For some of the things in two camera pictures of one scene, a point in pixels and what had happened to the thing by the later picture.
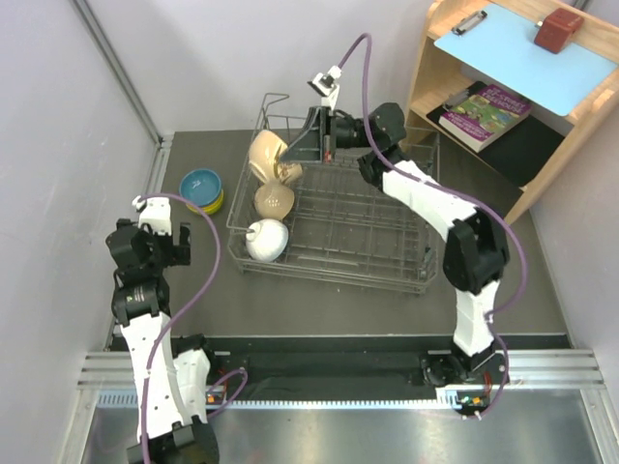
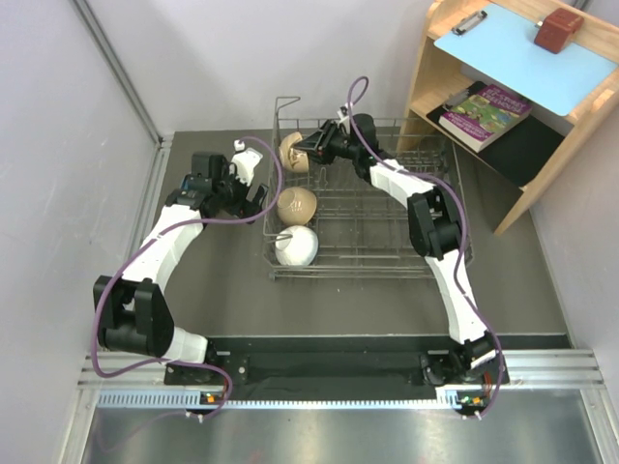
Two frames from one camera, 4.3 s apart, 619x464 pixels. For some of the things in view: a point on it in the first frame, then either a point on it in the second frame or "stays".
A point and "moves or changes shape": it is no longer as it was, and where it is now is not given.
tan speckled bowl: [274, 200] moves or changes shape
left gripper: [177, 254] → [246, 209]
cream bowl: [265, 152] moves or changes shape
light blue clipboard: [500, 43] stays
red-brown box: [557, 29] stays
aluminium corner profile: [116, 67] stays
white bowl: [269, 240] → [298, 250]
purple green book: [487, 111] stays
